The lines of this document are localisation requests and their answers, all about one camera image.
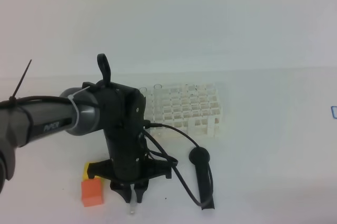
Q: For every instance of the black zip tie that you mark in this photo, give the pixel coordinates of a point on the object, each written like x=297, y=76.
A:
x=19, y=84

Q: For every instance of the yellow cube block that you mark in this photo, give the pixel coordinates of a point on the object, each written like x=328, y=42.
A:
x=85, y=175

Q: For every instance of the clear glass test tube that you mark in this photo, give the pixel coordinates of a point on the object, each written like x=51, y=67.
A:
x=133, y=206

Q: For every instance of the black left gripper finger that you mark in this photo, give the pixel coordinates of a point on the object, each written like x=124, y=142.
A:
x=124, y=190
x=140, y=189

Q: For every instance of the clear test tube in rack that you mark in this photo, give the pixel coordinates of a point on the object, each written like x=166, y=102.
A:
x=158, y=102
x=143, y=91

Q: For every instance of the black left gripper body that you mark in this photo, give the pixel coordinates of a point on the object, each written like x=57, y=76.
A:
x=122, y=120

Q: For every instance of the white test tube rack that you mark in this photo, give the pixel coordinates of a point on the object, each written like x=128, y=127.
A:
x=194, y=109

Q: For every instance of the black scoop tool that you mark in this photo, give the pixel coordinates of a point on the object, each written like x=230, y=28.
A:
x=200, y=158

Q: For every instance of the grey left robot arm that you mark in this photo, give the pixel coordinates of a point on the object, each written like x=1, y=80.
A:
x=32, y=118

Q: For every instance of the white zip tie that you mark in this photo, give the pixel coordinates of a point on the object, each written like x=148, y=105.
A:
x=71, y=99

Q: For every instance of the orange cube block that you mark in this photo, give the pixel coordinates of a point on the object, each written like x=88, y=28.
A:
x=91, y=192

